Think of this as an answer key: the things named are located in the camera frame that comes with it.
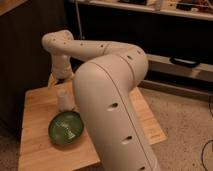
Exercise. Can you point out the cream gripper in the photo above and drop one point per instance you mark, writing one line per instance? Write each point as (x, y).
(59, 77)

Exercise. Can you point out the black handle on shelf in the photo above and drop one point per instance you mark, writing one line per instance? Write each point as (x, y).
(189, 64)

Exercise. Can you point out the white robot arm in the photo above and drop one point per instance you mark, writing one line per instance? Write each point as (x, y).
(104, 73)

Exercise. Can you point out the green ceramic bowl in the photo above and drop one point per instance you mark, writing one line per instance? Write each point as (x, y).
(65, 128)

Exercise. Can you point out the white ceramic cup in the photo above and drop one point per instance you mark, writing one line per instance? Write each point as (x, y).
(63, 100)

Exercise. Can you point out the wooden table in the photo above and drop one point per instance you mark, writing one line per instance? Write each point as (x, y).
(38, 153)

